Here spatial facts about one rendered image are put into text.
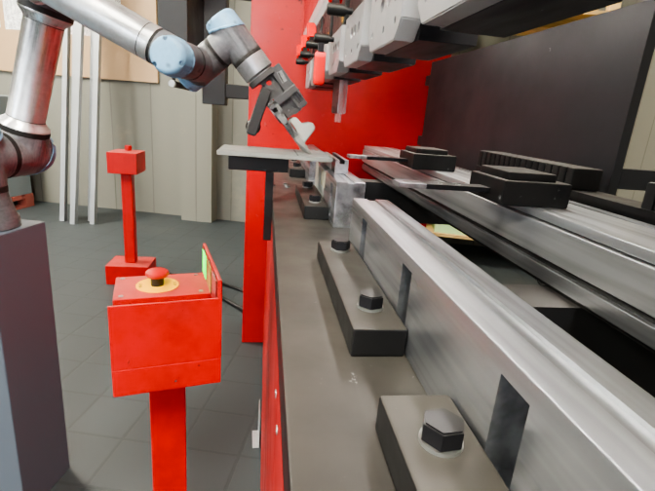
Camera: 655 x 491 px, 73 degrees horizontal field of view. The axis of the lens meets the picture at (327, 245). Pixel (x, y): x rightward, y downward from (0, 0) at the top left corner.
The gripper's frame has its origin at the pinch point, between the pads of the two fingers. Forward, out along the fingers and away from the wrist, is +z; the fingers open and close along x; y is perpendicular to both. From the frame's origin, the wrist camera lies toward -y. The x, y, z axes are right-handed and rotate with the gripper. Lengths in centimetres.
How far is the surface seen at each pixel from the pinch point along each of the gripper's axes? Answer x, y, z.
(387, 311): -72, -4, 10
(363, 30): -46, 16, -14
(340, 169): -12.7, 4.0, 6.8
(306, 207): -19.6, -7.1, 7.8
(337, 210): -25.6, -2.1, 10.8
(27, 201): 349, -241, -82
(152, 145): 350, -111, -52
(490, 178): -46, 20, 16
